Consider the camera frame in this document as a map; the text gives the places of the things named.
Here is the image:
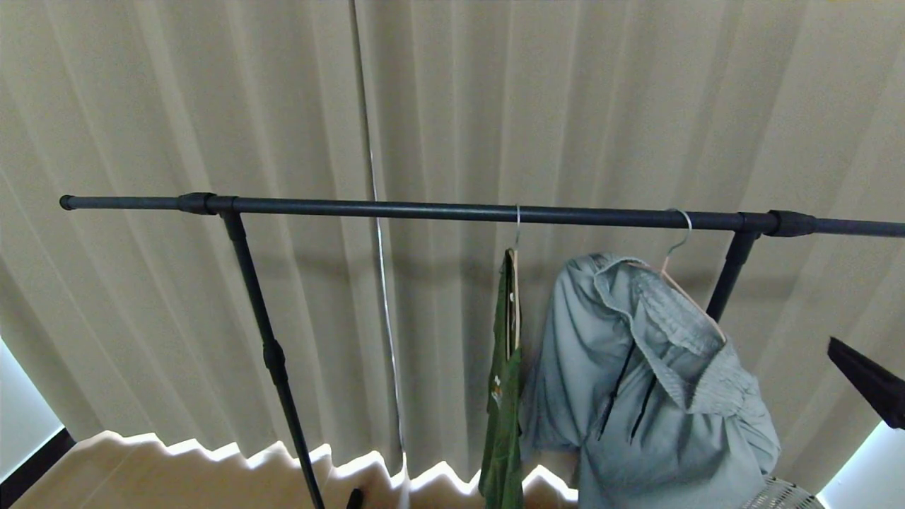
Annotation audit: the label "white laundry basket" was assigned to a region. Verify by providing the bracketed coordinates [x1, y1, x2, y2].
[742, 477, 824, 509]

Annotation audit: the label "black clothes rack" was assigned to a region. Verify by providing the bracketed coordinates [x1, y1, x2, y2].
[59, 192, 905, 509]

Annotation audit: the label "pale grey shorts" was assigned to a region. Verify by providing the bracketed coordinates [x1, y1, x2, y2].
[520, 253, 782, 509]

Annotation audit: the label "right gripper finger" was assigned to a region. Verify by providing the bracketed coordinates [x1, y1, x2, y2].
[827, 337, 905, 430]

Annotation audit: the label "pink clothes hanger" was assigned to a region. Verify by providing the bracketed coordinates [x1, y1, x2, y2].
[661, 209, 728, 345]
[506, 205, 524, 351]

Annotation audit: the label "beige curtain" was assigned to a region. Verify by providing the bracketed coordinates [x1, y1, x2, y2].
[0, 0, 905, 496]

